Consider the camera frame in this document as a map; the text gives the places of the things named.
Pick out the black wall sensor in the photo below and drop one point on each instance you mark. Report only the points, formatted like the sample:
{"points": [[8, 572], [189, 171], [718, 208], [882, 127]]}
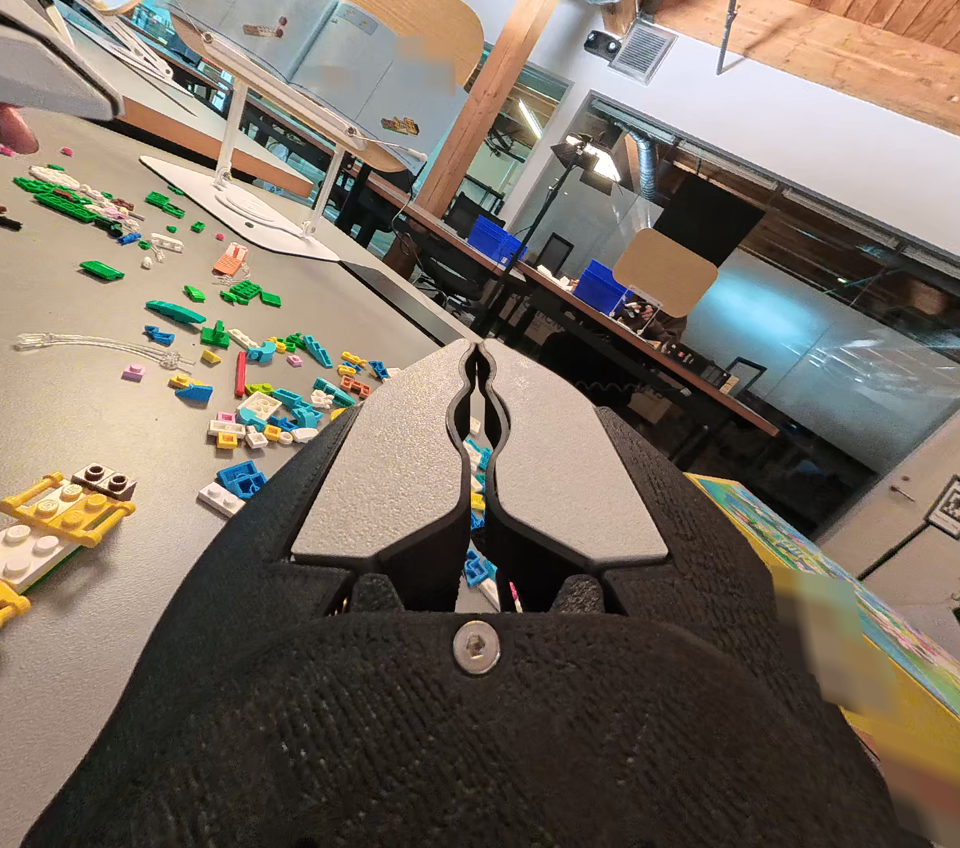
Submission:
{"points": [[602, 42]]}

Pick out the blue storage bin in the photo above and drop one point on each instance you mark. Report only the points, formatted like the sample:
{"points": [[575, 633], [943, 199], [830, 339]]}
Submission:
{"points": [[596, 285], [491, 237]]}

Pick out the salmon brick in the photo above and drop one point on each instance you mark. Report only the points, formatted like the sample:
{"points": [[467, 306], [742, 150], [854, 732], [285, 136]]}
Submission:
{"points": [[229, 261]]}

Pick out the black board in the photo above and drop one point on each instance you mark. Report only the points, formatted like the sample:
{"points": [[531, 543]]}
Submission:
{"points": [[709, 222]]}

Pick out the person's left hand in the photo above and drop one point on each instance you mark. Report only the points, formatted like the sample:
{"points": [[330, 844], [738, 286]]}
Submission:
{"points": [[15, 129]]}

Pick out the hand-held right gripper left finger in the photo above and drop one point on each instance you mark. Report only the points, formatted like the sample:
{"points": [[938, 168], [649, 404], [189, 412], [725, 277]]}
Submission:
{"points": [[390, 473]]}

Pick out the black monitor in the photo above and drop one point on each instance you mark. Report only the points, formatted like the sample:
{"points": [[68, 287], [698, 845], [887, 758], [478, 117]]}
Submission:
{"points": [[555, 252]]}

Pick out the yellow white brick assembly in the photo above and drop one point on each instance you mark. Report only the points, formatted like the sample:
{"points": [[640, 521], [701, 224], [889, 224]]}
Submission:
{"points": [[67, 503]]}

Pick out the black white marker sign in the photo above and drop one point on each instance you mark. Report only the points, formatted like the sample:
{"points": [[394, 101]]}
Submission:
{"points": [[946, 507]]}

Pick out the studio light on stand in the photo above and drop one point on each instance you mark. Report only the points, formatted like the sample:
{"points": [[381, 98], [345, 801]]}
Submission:
{"points": [[600, 162]]}

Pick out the wall vent grille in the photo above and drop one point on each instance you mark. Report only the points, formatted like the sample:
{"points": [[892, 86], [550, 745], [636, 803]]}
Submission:
{"points": [[643, 49]]}

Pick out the yellow toy brick box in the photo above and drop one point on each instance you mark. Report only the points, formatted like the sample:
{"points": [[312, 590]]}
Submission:
{"points": [[757, 525]]}

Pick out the teal leaf brick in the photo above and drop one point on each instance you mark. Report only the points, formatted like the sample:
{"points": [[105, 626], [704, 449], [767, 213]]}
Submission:
{"points": [[176, 312]]}

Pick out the long brown-edged table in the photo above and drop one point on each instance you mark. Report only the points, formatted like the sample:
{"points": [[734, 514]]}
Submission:
{"points": [[675, 362]]}

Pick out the red bar brick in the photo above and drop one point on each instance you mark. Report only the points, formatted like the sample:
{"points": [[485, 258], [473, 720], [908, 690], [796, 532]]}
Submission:
{"points": [[241, 375]]}

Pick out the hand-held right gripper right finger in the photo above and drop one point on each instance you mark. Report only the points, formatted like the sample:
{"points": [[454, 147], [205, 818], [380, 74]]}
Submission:
{"points": [[570, 480]]}

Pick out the clear plastic bag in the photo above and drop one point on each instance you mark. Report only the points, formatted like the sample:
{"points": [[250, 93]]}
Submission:
{"points": [[90, 343]]}

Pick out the wooden post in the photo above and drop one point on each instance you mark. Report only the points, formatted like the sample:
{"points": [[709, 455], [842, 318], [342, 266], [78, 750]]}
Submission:
{"points": [[510, 53]]}

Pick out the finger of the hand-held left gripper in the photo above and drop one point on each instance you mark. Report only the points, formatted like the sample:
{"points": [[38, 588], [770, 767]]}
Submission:
{"points": [[45, 68]]}

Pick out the scattered small toy bricks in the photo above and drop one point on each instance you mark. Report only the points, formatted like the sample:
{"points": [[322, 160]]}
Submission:
{"points": [[101, 270]]}

